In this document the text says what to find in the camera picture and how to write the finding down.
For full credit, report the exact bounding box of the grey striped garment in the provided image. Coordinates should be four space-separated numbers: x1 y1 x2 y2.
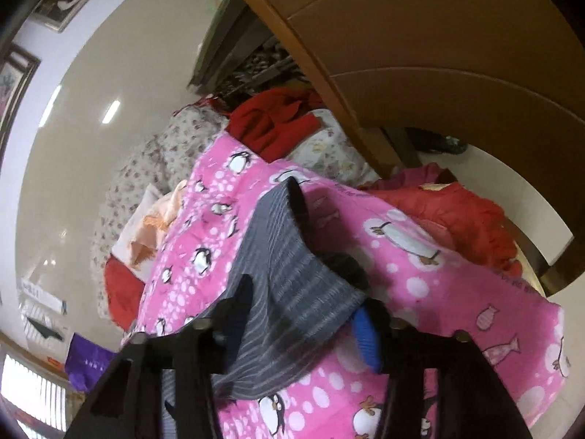
160 176 372 439

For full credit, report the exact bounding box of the wooden bed frame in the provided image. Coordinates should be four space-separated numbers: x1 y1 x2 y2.
504 216 585 303

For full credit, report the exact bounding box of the dark cloth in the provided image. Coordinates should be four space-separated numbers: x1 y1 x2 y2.
406 127 468 157

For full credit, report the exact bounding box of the brown wooden wardrobe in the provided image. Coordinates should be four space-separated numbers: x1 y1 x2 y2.
205 0 585 180

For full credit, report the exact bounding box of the white pillow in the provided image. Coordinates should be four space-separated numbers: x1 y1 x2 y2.
112 183 171 266

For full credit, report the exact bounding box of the peach cloth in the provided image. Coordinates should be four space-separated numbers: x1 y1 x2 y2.
130 179 190 269

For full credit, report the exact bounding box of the red garment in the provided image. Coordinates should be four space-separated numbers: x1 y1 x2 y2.
227 87 326 162

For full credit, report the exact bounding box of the red quilt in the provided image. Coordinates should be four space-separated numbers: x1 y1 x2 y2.
360 162 525 279

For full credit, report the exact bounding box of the purple bag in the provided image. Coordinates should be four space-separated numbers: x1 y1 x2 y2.
67 332 118 394

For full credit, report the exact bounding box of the red pillow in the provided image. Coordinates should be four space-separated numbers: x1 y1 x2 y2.
104 256 148 331

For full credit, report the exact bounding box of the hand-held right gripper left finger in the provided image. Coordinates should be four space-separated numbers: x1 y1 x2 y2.
64 274 255 439

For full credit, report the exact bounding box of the pale floral pillow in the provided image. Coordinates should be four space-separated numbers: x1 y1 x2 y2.
290 109 382 184

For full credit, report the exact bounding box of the floral print quilt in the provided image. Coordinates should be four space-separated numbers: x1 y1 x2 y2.
89 103 231 279

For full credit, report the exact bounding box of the pink penguin print blanket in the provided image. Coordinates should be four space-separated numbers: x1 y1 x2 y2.
121 130 572 439

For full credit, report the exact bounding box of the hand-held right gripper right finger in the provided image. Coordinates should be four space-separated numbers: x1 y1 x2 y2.
351 299 533 439

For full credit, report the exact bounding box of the ceiling light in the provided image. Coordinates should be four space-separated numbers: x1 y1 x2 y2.
101 98 122 124

